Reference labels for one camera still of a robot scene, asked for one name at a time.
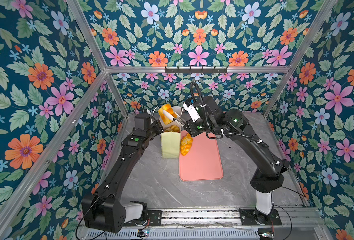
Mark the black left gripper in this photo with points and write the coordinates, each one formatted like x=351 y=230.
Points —
x=158 y=124

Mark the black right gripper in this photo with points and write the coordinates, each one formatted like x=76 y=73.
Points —
x=189 y=124

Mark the yellow toast loaf bread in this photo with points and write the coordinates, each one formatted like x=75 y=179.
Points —
x=169 y=109

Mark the small round yellow bun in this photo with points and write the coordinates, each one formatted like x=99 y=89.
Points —
x=173 y=128

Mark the white and green paper bag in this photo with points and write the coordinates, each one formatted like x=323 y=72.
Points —
x=170 y=141

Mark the long braided bread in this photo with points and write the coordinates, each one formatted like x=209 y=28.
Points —
x=186 y=144

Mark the steel tongs with white tips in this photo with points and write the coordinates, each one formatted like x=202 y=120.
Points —
x=172 y=118

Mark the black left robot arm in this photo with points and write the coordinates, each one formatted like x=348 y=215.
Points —
x=103 y=210

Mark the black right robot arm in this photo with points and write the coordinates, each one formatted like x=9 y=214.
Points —
x=206 y=117

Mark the pink silicone tray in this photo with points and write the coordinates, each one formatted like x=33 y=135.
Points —
x=202 y=162

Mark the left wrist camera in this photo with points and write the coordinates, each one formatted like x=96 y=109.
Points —
x=142 y=121

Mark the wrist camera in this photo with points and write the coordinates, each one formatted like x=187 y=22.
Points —
x=192 y=111
x=142 y=121

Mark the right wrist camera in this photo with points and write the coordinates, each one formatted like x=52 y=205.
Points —
x=192 y=111

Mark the black hook rail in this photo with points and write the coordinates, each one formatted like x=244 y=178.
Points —
x=196 y=70

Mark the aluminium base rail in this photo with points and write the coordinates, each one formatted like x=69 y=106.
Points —
x=232 y=223

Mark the aluminium frame post left rear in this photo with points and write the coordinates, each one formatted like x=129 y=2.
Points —
x=85 y=29

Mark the aluminium frame post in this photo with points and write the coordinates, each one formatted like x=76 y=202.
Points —
x=316 y=25
x=85 y=29

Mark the aluminium frame post right rear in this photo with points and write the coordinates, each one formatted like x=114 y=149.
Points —
x=316 y=25

